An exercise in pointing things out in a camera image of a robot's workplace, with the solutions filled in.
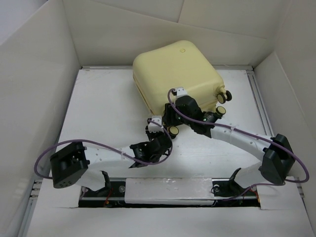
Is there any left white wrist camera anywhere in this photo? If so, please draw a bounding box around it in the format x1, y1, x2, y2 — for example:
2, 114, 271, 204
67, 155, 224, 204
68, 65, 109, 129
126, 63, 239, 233
148, 116, 163, 133

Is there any yellow hard-shell suitcase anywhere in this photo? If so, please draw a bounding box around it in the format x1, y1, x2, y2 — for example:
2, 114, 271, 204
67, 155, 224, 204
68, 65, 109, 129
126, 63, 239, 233
132, 40, 232, 128

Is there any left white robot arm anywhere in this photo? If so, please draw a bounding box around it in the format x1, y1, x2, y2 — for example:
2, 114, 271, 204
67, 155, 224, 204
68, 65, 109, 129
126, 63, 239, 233
50, 132, 173, 196

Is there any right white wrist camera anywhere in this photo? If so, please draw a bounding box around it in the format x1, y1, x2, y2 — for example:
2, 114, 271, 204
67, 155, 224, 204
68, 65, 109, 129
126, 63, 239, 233
171, 87, 188, 99

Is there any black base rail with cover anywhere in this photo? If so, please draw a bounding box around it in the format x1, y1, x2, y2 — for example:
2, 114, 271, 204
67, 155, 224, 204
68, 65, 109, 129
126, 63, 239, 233
78, 177, 260, 208

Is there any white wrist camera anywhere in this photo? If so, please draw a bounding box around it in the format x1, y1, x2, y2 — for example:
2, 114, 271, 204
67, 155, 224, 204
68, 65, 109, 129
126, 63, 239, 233
171, 87, 188, 99
148, 116, 163, 133

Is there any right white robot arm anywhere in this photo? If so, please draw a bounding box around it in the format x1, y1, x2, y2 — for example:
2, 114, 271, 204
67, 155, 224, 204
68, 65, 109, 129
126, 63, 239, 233
162, 95, 295, 198

